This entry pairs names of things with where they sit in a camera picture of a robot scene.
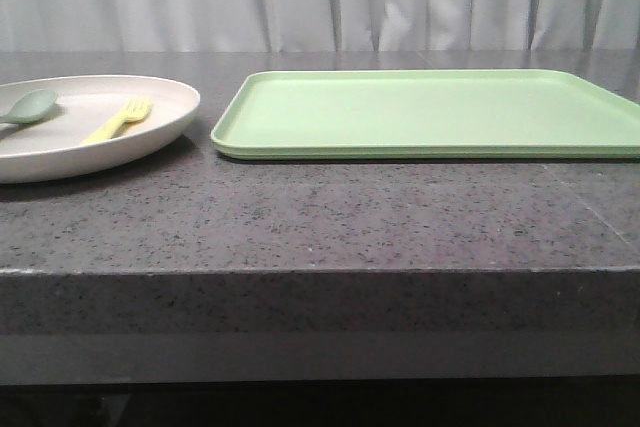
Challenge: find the yellow plastic fork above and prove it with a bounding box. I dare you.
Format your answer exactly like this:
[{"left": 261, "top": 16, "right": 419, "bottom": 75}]
[{"left": 81, "top": 97, "right": 152, "bottom": 145}]

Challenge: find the white round plate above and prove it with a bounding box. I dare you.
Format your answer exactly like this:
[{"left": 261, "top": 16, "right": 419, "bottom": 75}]
[{"left": 1, "top": 75, "right": 200, "bottom": 184}]

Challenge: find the light green serving tray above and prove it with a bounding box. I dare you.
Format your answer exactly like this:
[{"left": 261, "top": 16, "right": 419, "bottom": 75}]
[{"left": 210, "top": 69, "right": 639, "bottom": 160}]

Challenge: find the sage green spoon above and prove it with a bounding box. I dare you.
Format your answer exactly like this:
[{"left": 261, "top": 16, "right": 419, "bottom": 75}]
[{"left": 1, "top": 89, "right": 58, "bottom": 125}]

